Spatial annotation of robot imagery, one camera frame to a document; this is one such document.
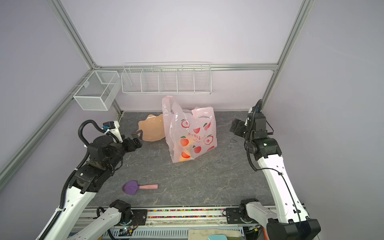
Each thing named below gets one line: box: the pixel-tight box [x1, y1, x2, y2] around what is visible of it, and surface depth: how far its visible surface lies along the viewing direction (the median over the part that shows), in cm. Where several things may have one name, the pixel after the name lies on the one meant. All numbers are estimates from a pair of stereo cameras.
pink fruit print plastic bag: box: [162, 95, 218, 163], surface depth 88 cm
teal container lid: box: [207, 234, 228, 240], surface depth 68 cm
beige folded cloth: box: [188, 228, 242, 240], surface depth 71 cm
